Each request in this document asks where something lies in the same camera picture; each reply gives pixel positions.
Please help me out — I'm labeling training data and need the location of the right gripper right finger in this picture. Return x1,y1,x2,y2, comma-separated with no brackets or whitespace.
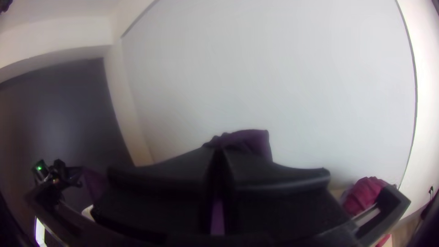
219,148,352,239

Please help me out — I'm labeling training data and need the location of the heap of clothes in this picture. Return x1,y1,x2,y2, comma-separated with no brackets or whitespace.
342,176,390,217

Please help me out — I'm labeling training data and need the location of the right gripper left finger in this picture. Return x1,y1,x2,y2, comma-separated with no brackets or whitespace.
91,146,220,238

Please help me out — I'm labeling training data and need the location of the black t-shirt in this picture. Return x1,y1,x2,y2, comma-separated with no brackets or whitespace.
82,129,273,236

